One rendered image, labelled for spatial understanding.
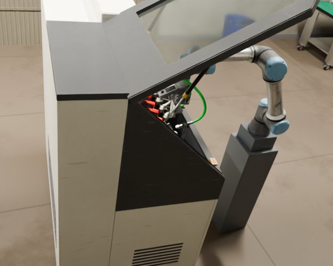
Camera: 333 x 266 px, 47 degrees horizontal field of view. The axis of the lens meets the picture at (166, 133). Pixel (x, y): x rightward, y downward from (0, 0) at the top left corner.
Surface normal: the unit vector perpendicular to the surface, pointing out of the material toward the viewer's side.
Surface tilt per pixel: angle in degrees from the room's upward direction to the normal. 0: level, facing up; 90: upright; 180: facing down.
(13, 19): 90
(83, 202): 90
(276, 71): 83
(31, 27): 90
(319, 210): 0
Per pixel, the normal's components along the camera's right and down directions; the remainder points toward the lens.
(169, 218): 0.29, 0.62
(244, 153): -0.91, 0.11
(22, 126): 0.16, -0.79
